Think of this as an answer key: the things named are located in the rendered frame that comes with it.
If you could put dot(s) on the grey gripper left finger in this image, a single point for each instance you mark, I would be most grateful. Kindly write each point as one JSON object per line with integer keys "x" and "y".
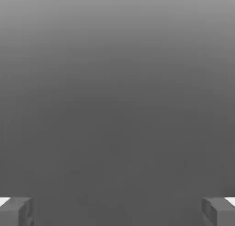
{"x": 14, "y": 212}

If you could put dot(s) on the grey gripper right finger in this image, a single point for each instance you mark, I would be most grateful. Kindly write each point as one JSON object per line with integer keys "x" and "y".
{"x": 221, "y": 213}

